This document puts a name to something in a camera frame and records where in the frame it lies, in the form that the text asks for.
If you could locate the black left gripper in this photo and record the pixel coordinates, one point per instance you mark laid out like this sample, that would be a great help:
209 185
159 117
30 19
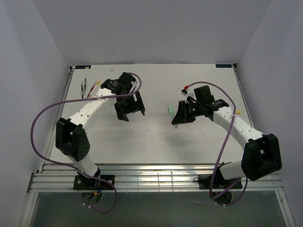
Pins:
136 106

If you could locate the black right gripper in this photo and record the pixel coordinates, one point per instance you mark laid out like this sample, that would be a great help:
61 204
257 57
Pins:
182 116

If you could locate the green highlighter pen body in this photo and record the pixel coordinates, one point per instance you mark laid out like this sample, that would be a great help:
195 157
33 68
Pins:
172 115

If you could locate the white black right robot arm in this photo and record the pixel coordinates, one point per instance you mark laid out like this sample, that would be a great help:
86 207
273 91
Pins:
261 152

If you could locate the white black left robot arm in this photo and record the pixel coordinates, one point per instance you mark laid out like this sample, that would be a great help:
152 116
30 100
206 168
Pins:
72 133

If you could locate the red yellow thin pen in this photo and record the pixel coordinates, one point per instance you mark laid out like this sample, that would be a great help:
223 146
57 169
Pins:
95 85

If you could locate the black thin pen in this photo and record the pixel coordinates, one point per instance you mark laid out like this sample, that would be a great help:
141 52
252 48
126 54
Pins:
82 89

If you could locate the green capped thin pen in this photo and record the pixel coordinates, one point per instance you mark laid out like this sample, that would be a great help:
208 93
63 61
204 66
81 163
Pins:
84 85

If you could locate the left blue corner label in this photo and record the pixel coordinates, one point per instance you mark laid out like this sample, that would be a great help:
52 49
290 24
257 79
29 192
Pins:
84 67

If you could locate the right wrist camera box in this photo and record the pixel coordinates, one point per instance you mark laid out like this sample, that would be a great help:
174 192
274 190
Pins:
203 94

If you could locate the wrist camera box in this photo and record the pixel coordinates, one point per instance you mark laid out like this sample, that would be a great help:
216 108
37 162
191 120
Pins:
203 94
127 80

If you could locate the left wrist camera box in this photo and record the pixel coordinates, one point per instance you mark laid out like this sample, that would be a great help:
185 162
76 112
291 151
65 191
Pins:
127 80

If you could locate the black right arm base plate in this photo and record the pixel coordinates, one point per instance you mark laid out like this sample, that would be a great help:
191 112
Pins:
204 181

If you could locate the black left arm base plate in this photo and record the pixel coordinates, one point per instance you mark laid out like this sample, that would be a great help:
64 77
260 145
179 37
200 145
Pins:
83 183

